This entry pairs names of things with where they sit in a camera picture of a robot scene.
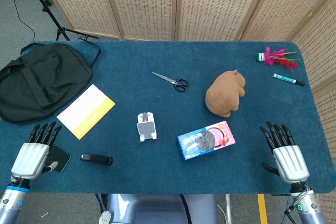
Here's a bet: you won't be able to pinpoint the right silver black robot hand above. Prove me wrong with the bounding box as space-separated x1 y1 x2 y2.
259 121 311 185

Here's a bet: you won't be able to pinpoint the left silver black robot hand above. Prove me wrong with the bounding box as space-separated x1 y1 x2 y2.
10 121 63 182

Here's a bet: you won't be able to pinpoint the black stapler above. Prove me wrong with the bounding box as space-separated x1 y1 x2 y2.
80 152 114 166

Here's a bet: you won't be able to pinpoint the white and yellow booklet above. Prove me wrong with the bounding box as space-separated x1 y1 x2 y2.
56 83 116 140

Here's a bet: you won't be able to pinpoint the black smartphone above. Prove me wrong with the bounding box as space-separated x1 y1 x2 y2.
44 145 71 174

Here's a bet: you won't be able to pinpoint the black backpack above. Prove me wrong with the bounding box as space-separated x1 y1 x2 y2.
0 41 101 124

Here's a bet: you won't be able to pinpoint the grey metal table leg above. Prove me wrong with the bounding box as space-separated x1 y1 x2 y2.
225 194 232 224

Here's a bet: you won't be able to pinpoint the green white marker pen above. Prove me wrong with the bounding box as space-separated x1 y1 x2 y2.
272 73 306 87

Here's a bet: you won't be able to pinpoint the blue Oreo cookie box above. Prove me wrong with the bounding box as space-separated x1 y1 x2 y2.
176 120 236 161

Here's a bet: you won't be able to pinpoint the brown plush toy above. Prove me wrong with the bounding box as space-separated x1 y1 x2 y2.
205 69 247 118

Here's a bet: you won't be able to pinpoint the pink feather shuttlecock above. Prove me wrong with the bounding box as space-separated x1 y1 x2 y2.
256 46 302 72

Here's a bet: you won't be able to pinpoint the white grey phone stand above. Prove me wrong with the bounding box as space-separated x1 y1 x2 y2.
136 112 158 143

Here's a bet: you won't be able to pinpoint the blue felt table cover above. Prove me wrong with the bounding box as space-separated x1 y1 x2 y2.
0 40 333 195

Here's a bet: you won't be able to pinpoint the blue-grey robot torso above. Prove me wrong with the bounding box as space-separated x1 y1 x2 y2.
98 194 218 224

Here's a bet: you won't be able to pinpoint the black tripod stand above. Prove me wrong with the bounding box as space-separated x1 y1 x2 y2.
20 0 99 41

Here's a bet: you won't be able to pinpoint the wicker folding screen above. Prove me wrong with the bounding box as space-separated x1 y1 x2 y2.
35 0 336 224

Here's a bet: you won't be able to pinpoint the black-handled scissors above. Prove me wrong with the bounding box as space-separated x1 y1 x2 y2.
151 71 188 93

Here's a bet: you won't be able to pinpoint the thin black floor cable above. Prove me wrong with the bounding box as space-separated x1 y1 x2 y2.
5 0 36 41

